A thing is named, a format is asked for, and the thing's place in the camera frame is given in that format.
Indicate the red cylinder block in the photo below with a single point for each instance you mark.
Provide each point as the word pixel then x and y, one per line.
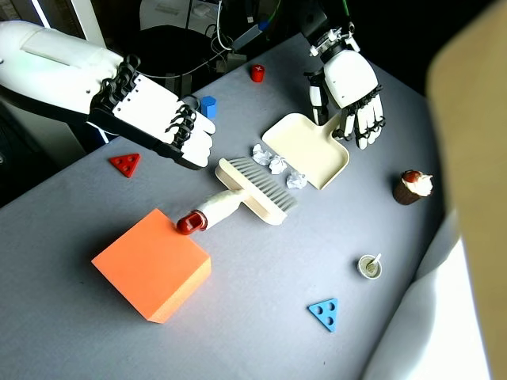
pixel 257 74

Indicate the white plastic box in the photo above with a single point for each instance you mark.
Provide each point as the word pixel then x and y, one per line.
pixel 178 12

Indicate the blurred beige panel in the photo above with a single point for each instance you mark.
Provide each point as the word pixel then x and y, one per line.
pixel 475 158

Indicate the white paper ball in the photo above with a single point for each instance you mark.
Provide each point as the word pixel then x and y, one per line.
pixel 296 181
pixel 261 154
pixel 278 164

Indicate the grey adapter with blue end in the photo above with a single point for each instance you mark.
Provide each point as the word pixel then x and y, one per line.
pixel 249 35

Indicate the white light strip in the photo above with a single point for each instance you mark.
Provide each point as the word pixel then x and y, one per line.
pixel 37 8

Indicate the blue hexagonal block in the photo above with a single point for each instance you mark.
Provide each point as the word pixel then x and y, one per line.
pixel 208 107

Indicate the large orange foam block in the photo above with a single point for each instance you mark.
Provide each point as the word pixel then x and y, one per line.
pixel 146 257

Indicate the cream brush with red cap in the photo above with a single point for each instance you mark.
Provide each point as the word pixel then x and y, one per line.
pixel 253 194

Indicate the small white toy cup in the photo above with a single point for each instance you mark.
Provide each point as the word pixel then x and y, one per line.
pixel 364 273

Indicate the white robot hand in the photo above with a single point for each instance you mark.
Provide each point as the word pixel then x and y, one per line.
pixel 59 67
pixel 348 79

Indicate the cream plastic dustpan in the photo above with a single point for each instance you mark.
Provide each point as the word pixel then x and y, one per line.
pixel 309 150

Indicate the white backdrop cloth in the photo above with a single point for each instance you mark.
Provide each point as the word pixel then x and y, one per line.
pixel 435 316

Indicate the red triangle block with holes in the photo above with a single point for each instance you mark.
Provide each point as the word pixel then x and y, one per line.
pixel 118 161

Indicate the small white toy spoon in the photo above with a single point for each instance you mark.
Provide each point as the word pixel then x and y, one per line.
pixel 376 260

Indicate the grey tablecloth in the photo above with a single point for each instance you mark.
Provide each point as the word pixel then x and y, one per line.
pixel 257 316

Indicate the brown toy cupcake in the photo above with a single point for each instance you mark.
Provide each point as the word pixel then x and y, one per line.
pixel 410 190

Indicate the blue triangle block with holes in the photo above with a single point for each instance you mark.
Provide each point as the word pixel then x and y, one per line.
pixel 313 308

